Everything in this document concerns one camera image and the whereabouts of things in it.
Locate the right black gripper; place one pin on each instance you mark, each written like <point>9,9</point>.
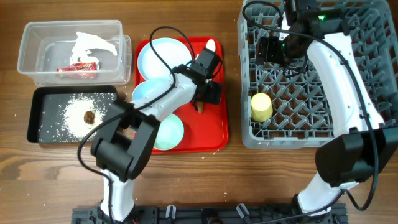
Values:
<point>265,51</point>

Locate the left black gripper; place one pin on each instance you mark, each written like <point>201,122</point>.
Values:
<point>212,93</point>

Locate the orange carrot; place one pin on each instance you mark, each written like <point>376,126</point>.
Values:
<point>200,107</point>

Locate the light green small bowl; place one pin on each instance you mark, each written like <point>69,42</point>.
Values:
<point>170,133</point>

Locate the yellow plastic cup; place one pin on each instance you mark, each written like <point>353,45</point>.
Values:
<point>261,107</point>

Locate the light blue rice bowl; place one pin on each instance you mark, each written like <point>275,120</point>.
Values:
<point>153,87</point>

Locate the brown food scrap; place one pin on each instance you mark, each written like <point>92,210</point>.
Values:
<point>89,117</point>

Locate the red snack wrapper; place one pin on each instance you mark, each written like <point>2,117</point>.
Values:
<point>79,71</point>

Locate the white tissue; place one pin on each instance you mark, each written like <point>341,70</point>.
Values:
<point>85,42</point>

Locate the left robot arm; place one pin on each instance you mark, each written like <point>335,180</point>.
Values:
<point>125,139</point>

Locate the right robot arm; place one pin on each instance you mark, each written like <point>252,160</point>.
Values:
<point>362,145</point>

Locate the grey dishwasher rack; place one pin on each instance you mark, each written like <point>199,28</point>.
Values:
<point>301,114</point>

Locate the black waste tray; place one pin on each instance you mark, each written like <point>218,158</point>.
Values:
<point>38,99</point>

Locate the clear plastic waste bin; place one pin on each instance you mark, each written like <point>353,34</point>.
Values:
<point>47,46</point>

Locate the red serving tray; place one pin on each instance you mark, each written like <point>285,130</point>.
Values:
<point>203,132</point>

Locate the white plastic spoon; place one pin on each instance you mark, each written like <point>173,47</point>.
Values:
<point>210,45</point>

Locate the large light blue plate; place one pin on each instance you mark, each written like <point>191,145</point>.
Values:
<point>172,51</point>

